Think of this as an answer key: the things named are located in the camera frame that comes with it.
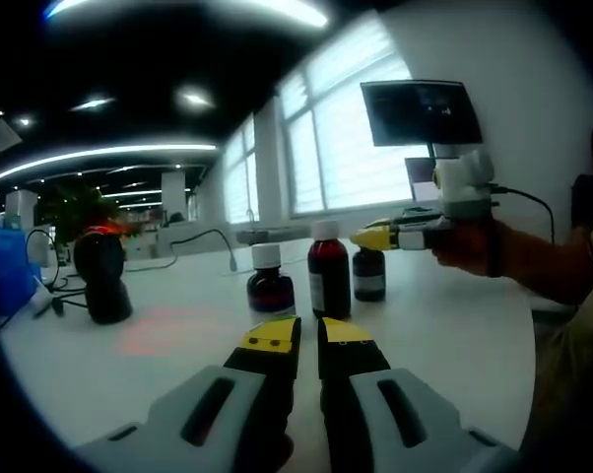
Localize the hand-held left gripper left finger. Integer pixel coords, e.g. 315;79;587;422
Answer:
148;314;303;473

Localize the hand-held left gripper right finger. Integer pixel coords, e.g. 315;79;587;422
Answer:
317;316;463;473

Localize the small dark medicine bottle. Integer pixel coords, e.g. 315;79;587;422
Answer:
353;245;387;303

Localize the tall red medicine bottle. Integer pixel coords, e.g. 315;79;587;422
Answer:
307;220;352;319

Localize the wide brown medicine bottle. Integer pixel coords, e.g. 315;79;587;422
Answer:
245;243;297;317

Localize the person's right hand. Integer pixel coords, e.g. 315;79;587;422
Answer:
430;219;505;281

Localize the open laptop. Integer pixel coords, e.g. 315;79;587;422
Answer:
404;157;444;203

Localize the white table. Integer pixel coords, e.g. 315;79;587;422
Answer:
0;236;539;449

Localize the steel sink with faucet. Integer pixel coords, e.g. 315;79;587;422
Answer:
234;209;300;246

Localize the white desk partition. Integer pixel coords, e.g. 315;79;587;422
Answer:
156;219;238;257

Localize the black barcode scanner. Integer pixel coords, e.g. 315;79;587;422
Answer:
73;227;134;325

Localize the person's beige clothing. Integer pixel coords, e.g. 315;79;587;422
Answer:
520;236;593;473

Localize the white power adapter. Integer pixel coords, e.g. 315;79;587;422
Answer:
29;278;57;317

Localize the green potted plant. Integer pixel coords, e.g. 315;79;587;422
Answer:
42;184;126;243

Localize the blue plastic crate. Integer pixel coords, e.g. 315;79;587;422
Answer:
0;219;37;316

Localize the ceiling air conditioner panel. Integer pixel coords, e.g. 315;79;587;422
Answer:
0;117;25;150

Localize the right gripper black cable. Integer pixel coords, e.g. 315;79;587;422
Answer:
491;183;557;245

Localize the wall-mounted black monitor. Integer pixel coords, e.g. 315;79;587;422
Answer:
360;80;485;148

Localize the black gooseneck cable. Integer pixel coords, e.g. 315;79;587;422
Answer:
170;229;238;273

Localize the black scanner cable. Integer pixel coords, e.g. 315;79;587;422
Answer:
0;245;92;332

